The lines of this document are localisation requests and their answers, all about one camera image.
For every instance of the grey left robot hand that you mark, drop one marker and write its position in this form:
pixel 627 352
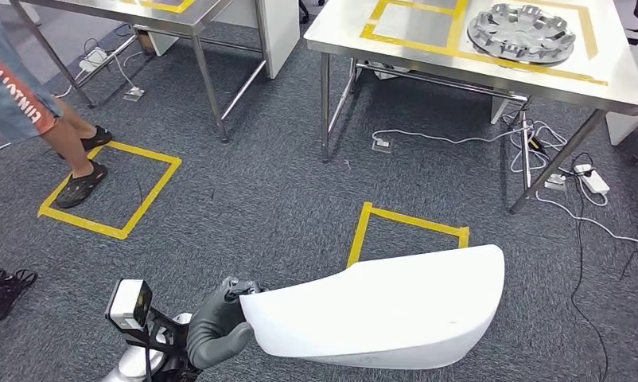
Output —
pixel 213 332

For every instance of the white curved plastic part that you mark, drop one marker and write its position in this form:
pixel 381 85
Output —
pixel 382 311

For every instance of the steel workbench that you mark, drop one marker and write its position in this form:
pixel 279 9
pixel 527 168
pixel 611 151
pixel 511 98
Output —
pixel 340 31
pixel 205 10

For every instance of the yellow floor tape square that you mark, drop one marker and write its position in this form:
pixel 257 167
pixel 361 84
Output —
pixel 358 237

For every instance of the metal floor socket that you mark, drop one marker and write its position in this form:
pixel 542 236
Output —
pixel 133 95
pixel 555 183
pixel 382 146

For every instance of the brown cardboard box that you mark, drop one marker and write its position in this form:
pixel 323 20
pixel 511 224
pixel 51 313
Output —
pixel 145 42

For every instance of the white power strip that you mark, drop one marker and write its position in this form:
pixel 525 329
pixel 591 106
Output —
pixel 93 59
pixel 593 180

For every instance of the white desk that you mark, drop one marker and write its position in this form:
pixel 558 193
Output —
pixel 630 126
pixel 282 37

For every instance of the person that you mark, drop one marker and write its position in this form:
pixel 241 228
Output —
pixel 13 95

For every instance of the grey wheel hubcap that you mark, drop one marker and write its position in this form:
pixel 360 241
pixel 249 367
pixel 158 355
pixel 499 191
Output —
pixel 519 37

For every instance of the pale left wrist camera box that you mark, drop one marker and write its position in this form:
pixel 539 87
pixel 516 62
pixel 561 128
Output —
pixel 124 306

